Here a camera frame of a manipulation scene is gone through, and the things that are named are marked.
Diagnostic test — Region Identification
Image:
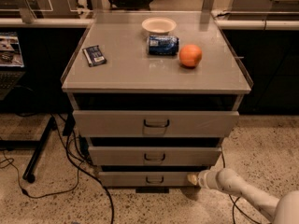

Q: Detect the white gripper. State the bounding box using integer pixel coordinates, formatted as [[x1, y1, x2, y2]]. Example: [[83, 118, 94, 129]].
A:
[[187, 170, 219, 189]]

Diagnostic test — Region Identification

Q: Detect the grey bottom drawer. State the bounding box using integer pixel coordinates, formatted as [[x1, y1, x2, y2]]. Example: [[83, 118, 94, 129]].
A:
[[98, 172, 192, 188]]

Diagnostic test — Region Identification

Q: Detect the grey drawer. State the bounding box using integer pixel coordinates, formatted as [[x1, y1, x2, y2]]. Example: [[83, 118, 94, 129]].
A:
[[98, 172, 192, 188], [89, 147, 221, 166], [73, 110, 239, 137]]

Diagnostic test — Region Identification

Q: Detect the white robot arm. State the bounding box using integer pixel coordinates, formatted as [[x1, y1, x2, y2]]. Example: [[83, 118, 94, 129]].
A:
[[187, 168, 299, 224]]

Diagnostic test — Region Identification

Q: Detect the grey drawer cabinet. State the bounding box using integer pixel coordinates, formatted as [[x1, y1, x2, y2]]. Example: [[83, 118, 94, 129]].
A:
[[61, 10, 254, 194]]

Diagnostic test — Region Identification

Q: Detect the grey middle drawer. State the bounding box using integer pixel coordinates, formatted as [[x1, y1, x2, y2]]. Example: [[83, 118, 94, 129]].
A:
[[89, 147, 221, 166]]

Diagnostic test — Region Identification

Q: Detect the grey top drawer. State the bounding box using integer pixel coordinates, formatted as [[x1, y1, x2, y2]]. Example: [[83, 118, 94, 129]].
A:
[[73, 110, 239, 137]]

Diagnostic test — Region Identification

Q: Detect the orange fruit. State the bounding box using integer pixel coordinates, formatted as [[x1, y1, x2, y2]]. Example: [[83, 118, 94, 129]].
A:
[[178, 44, 203, 68]]

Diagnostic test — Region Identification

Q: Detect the blue soda can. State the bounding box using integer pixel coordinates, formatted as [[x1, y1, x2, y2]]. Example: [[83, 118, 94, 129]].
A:
[[147, 35, 179, 56]]

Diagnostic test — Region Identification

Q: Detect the black table leg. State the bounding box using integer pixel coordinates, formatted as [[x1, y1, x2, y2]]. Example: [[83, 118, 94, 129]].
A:
[[22, 117, 57, 183]]

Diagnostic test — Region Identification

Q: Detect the black laptop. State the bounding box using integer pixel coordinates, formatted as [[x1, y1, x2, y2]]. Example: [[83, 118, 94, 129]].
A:
[[0, 32, 26, 101]]

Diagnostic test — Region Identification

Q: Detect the black floor cable right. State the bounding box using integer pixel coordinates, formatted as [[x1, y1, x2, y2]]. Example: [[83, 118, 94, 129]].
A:
[[220, 151, 265, 224]]

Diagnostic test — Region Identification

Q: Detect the black floor cable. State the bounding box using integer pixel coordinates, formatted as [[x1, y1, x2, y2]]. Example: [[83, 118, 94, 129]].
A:
[[0, 113, 116, 224], [220, 151, 265, 224]]

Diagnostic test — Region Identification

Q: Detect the black floor cable left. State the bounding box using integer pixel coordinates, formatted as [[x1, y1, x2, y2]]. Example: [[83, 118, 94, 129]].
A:
[[0, 113, 116, 224]]

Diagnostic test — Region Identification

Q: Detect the white rail right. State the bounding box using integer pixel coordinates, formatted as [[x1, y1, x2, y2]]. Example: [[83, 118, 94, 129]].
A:
[[216, 20, 299, 31]]

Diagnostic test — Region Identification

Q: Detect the white rail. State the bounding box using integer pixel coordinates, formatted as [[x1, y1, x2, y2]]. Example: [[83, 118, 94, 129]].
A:
[[0, 18, 93, 28], [216, 20, 299, 31]]

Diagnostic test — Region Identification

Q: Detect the white rail left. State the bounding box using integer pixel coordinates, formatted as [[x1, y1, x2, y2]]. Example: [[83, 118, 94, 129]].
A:
[[0, 18, 93, 28]]

